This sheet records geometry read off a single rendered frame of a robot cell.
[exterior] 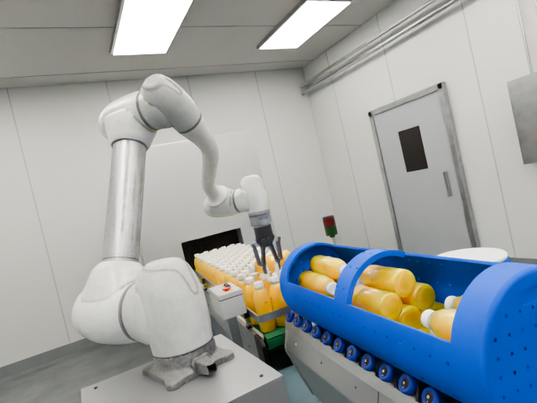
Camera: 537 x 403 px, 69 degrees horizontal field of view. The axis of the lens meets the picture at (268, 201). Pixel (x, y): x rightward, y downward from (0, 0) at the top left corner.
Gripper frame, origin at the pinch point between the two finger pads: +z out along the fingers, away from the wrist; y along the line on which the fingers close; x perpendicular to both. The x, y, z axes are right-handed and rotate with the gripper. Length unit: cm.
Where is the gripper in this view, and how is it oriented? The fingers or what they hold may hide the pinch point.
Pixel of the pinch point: (272, 272)
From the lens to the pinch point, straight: 165.1
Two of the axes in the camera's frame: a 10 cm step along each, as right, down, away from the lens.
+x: -3.4, 0.5, 9.4
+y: 9.1, -2.2, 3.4
